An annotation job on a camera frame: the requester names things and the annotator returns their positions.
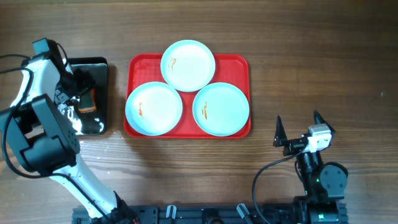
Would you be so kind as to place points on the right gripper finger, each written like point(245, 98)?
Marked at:
point(280, 138)
point(319, 120)

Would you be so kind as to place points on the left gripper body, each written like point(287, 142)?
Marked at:
point(76, 90)

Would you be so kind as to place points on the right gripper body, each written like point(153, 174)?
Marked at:
point(293, 146)

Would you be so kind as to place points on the orange green sponge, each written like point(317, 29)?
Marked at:
point(87, 102)

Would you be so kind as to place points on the light blue plate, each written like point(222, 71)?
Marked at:
point(220, 109)
point(188, 65)
point(153, 108)

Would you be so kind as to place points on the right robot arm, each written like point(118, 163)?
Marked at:
point(324, 183)

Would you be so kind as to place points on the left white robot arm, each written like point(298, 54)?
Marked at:
point(44, 141)

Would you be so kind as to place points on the black water tray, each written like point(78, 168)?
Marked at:
point(93, 123)

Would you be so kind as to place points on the red plastic tray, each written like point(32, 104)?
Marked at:
point(230, 68)

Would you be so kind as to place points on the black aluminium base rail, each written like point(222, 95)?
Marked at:
point(282, 213)

